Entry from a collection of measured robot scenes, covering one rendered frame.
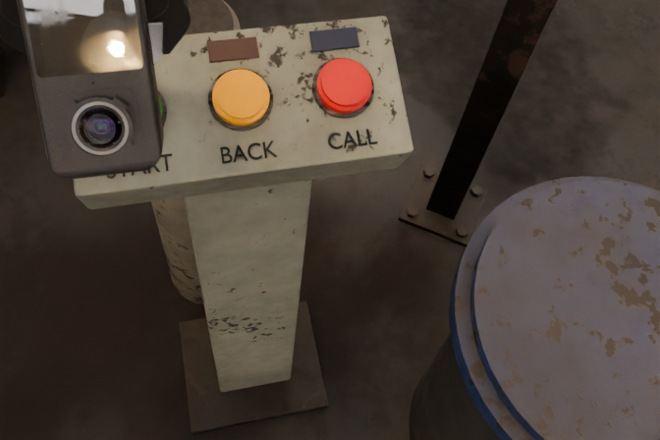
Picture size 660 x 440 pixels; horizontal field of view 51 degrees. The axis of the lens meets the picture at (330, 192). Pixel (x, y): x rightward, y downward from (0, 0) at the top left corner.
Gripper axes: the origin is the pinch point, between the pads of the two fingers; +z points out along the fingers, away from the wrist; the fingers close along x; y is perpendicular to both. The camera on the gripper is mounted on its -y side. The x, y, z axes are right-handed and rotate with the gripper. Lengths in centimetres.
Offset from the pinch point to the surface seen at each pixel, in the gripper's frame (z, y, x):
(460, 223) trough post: 68, -4, -44
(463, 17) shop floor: 85, 39, -60
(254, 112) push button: 5.6, -1.4, -8.2
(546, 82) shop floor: 78, 21, -71
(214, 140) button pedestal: 6.8, -2.8, -5.2
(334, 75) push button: 5.7, 0.7, -14.3
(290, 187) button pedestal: 12.1, -5.7, -10.6
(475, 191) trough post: 69, 1, -49
